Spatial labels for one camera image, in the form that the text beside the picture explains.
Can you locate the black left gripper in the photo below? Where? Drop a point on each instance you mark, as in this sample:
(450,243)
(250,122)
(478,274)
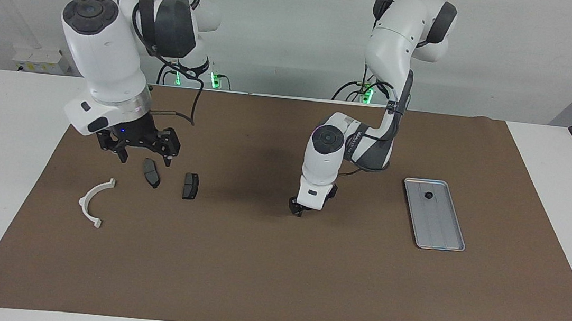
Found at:
(332,191)

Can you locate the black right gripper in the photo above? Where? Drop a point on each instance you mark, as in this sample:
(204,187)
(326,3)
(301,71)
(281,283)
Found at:
(134,139)

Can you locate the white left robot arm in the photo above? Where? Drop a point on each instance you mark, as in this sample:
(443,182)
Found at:
(323,159)

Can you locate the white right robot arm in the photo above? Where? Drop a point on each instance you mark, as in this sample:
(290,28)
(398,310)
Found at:
(105,56)

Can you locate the silver metal tray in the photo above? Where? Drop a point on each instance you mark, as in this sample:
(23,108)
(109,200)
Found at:
(438,224)

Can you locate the long grey brake pad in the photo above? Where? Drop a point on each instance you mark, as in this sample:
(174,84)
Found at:
(150,173)

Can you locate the short grey brake pad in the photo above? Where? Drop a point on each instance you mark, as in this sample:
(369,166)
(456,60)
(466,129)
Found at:
(190,186)

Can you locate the brown table mat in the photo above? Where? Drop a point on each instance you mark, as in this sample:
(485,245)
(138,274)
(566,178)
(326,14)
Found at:
(253,274)

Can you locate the white box with yellow label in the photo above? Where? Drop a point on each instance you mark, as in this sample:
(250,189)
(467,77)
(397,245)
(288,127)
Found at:
(36,57)

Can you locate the white semicircular bracket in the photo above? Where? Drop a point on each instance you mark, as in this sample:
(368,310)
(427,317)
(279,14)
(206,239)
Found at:
(86,196)

